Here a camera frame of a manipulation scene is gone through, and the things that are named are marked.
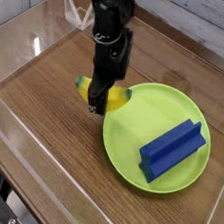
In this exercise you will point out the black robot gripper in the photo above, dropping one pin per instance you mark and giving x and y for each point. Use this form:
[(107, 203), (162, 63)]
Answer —
[(112, 54)]

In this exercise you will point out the clear acrylic corner bracket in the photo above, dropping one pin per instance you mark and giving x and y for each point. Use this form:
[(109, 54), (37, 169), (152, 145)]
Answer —
[(79, 17)]

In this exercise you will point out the yellow toy banana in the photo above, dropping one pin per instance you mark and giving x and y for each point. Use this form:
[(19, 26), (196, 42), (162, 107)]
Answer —
[(116, 97)]

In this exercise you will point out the clear acrylic tray wall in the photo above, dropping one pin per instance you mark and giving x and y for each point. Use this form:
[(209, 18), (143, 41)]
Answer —
[(52, 194)]

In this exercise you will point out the black metal table leg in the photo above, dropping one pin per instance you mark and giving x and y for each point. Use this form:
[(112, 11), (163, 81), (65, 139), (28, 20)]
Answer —
[(7, 216)]

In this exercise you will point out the blue T-shaped block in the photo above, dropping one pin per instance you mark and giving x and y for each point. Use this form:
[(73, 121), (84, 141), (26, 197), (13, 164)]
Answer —
[(169, 149)]

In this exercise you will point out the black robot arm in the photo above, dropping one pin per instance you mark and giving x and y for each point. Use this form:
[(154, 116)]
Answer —
[(113, 16)]

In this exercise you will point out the green round plate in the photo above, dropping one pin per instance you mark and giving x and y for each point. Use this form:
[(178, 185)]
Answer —
[(153, 109)]

